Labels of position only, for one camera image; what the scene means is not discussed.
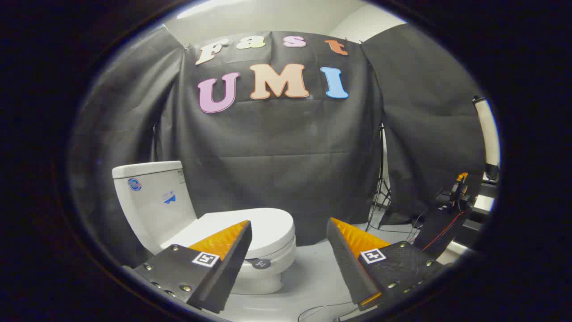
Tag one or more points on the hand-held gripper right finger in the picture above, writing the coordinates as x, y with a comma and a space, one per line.
344, 261

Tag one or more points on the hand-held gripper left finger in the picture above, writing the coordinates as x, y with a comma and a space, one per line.
232, 261

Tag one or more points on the round black lid tab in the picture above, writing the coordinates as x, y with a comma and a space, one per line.
261, 264

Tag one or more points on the white toilet lid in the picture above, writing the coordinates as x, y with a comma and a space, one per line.
272, 228

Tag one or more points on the white toilet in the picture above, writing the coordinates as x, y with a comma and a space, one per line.
152, 210

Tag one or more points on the white toilet tank cover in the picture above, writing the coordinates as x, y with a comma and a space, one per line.
145, 170

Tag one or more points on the black light stand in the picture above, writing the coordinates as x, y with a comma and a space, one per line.
381, 179

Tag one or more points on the black box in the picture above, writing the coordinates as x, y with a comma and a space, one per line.
435, 230

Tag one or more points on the black backdrop cloth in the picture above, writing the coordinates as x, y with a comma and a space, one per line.
277, 147

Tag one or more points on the orange and black gripper device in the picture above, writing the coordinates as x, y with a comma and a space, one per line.
458, 190

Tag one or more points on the white tube lamp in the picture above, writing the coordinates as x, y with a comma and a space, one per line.
487, 134

